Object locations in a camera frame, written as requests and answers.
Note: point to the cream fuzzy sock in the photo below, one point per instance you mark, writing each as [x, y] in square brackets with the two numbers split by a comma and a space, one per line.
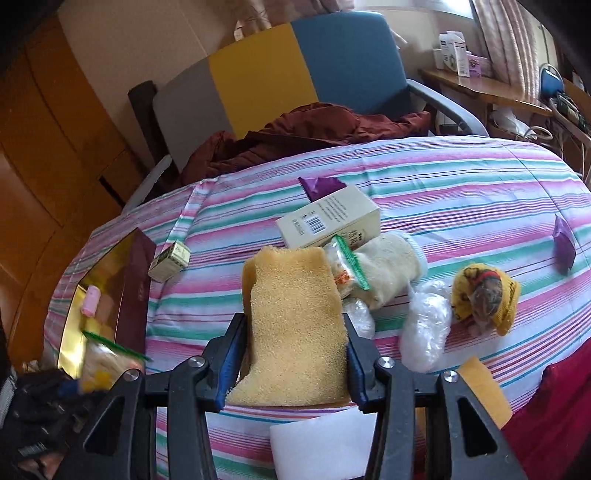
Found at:
[392, 267]

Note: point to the white carton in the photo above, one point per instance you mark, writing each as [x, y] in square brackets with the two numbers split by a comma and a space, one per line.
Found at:
[450, 53]

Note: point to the patterned curtain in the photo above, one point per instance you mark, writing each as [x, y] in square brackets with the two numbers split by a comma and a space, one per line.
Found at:
[512, 41]

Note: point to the yellow sponge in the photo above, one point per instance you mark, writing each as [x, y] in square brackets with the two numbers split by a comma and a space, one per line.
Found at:
[295, 323]
[482, 390]

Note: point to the clear zip bag green seal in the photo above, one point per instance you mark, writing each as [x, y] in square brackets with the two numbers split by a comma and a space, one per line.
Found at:
[346, 272]
[106, 364]

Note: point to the purple carton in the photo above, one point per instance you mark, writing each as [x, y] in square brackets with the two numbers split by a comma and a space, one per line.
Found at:
[478, 64]

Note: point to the round metal side table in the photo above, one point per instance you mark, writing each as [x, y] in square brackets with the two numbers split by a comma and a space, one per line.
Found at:
[572, 120]

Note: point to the brown jacket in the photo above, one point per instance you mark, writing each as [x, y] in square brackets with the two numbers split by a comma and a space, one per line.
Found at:
[300, 134]

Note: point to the purple foil packet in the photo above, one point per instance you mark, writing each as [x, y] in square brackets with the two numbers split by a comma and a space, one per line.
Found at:
[321, 188]
[564, 244]

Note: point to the blue bag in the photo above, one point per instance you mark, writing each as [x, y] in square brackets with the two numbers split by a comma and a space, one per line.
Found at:
[550, 81]

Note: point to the large clear plastic wrap ball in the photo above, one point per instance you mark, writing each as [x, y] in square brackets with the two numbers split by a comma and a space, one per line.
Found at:
[427, 327]

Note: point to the large cream carton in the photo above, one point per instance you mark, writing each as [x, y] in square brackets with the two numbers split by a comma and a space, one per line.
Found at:
[328, 219]

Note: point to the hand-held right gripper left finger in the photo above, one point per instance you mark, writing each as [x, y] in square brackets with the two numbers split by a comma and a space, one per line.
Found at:
[229, 364]

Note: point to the small cream carton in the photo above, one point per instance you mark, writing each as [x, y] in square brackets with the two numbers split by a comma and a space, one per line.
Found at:
[169, 261]

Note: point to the maroon box with gold lining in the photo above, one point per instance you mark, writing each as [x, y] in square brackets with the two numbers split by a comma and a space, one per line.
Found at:
[134, 286]

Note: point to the pink hair roller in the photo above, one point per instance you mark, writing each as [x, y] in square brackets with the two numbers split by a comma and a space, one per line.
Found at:
[91, 301]

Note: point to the red blanket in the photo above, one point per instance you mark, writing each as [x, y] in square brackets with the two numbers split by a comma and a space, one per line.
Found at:
[554, 415]

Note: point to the white plastic bag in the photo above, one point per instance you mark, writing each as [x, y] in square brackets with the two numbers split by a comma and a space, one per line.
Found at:
[505, 122]

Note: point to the white paper sheet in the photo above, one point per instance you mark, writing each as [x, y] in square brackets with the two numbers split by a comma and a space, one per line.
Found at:
[323, 445]

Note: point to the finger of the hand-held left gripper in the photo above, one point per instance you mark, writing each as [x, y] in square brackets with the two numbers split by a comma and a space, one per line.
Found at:
[74, 386]

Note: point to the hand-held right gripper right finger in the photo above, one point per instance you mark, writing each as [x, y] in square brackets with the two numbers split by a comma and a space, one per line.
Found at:
[356, 369]

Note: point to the wooden wardrobe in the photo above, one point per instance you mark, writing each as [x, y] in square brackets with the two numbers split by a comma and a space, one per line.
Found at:
[46, 161]

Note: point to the wooden desk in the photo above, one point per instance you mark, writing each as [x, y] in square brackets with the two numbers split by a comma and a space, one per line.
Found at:
[485, 90]

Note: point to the small clear plastic wrap ball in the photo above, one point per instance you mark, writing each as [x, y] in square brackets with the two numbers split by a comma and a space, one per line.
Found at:
[359, 319]

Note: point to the blue yellow grey chair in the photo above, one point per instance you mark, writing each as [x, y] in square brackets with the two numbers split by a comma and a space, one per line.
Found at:
[351, 60]

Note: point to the yellow patterned sock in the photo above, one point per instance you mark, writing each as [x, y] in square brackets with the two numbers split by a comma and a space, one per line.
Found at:
[503, 300]

